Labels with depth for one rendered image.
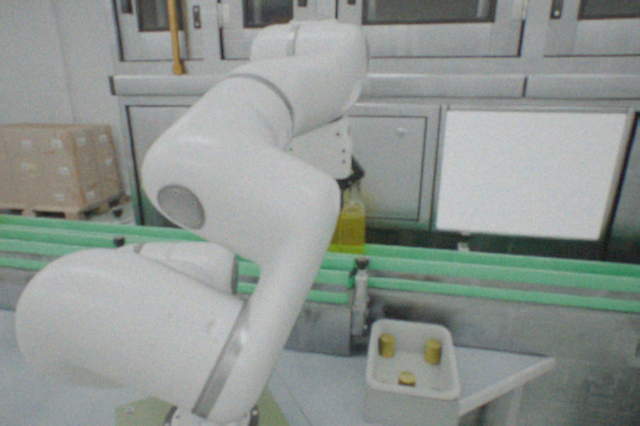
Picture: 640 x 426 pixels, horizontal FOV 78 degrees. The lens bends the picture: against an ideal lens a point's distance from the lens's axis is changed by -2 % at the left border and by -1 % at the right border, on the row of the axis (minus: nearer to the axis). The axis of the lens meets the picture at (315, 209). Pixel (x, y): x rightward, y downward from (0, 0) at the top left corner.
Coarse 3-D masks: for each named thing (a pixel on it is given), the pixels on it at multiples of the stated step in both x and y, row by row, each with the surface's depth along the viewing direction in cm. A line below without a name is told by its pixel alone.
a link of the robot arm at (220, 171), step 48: (240, 96) 31; (192, 144) 26; (240, 144) 27; (288, 144) 36; (192, 192) 26; (240, 192) 26; (288, 192) 27; (336, 192) 29; (240, 240) 27; (288, 240) 26; (288, 288) 26; (240, 336) 26; (288, 336) 29; (240, 384) 26
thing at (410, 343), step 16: (384, 320) 94; (400, 336) 93; (416, 336) 93; (432, 336) 92; (448, 336) 88; (400, 352) 94; (416, 352) 93; (448, 352) 83; (368, 368) 78; (384, 368) 89; (400, 368) 89; (416, 368) 89; (432, 368) 89; (448, 368) 80; (384, 384) 74; (416, 384) 84; (432, 384) 84; (448, 384) 78
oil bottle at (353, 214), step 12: (348, 204) 98; (360, 204) 98; (348, 216) 98; (360, 216) 97; (348, 228) 99; (360, 228) 98; (348, 240) 100; (360, 240) 99; (348, 252) 101; (360, 252) 100
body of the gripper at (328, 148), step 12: (336, 120) 59; (348, 120) 61; (312, 132) 60; (324, 132) 59; (336, 132) 59; (348, 132) 62; (300, 144) 61; (312, 144) 61; (324, 144) 61; (336, 144) 60; (348, 144) 61; (300, 156) 63; (312, 156) 62; (324, 156) 62; (336, 156) 61; (348, 156) 62; (324, 168) 63; (336, 168) 63; (348, 168) 63
